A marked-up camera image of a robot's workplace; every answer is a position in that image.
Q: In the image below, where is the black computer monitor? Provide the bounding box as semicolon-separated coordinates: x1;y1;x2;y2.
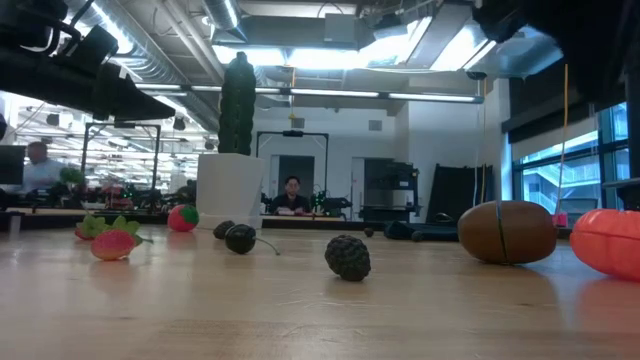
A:
0;144;27;185

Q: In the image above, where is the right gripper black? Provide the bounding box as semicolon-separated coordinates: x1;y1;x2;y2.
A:
519;0;640;109

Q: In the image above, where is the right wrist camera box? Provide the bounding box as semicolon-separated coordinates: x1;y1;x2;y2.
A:
472;0;527;44

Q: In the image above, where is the dark blue mat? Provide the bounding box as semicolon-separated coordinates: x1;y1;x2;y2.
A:
383;219;460;244

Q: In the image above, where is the black standing panel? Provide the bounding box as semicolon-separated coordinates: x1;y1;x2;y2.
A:
427;164;495;226

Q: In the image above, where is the orange tomato toy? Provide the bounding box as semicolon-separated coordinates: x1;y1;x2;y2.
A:
569;208;640;282

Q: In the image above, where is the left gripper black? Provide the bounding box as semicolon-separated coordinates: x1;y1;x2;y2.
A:
0;47;177;122

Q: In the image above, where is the grey ceiling box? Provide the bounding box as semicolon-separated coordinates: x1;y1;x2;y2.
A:
323;13;359;44

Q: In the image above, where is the black rig frame with bar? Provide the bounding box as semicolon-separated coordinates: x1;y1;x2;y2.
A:
79;121;162;214

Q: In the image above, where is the long ceiling light strip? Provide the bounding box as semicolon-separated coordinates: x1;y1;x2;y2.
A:
135;82;484;105

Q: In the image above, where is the round red toy strawberry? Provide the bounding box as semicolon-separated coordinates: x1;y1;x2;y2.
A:
166;203;201;234

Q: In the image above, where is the background wooden table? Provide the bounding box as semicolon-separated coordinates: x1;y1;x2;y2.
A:
0;206;169;226
260;213;386;231

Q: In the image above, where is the black rig frame with camera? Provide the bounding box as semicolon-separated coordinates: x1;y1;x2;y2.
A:
256;130;330;217

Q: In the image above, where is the red toy strawberry with leaves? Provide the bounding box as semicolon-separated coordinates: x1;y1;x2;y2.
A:
74;213;112;242

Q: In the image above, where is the person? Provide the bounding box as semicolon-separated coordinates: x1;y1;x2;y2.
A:
22;141;67;194
271;174;312;215

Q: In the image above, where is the tall dark green cactus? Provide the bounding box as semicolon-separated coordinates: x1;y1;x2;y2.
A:
218;51;258;156

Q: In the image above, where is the black equipment cart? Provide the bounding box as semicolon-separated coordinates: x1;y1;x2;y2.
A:
359;159;422;222

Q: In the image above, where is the brown toy kiwi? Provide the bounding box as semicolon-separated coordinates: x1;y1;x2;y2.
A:
457;200;559;266

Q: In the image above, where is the green potted plant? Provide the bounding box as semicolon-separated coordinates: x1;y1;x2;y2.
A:
59;167;86;187

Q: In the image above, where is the white plastic pot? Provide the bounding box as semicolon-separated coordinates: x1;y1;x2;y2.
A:
196;153;266;231

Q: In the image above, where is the black toy blackberry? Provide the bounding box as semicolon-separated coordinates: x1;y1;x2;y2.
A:
324;234;373;283
212;219;237;241

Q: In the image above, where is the pink toy strawberry with leaves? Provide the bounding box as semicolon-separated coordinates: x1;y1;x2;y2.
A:
90;215;154;263

